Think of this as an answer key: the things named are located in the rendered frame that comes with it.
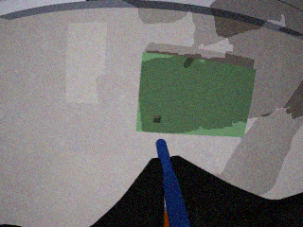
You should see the grey aluminum slotted rail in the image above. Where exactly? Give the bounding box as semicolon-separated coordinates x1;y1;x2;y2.
0;0;303;41

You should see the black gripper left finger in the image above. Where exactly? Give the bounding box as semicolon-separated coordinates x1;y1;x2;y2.
90;158;166;227

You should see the dark blue long bar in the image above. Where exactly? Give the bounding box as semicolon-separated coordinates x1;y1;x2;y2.
155;139;189;227

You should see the green tray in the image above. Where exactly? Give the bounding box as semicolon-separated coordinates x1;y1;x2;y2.
136;52;257;137

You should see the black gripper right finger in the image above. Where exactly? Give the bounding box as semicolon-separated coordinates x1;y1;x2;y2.
170;155;303;227

